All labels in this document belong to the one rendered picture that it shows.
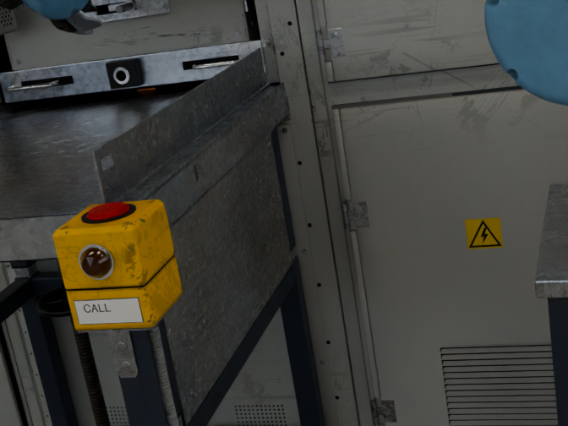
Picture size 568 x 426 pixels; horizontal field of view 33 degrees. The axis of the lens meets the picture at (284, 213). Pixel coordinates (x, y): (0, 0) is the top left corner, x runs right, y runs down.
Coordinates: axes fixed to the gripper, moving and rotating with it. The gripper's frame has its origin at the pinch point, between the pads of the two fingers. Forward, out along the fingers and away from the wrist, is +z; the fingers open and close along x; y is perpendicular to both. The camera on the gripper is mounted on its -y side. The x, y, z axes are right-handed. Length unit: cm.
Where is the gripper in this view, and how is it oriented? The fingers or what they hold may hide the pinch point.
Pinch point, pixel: (84, 16)
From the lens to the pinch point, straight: 171.2
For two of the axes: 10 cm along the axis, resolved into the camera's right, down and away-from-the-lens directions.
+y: 9.6, -0.7, -2.9
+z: 2.9, 1.9, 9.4
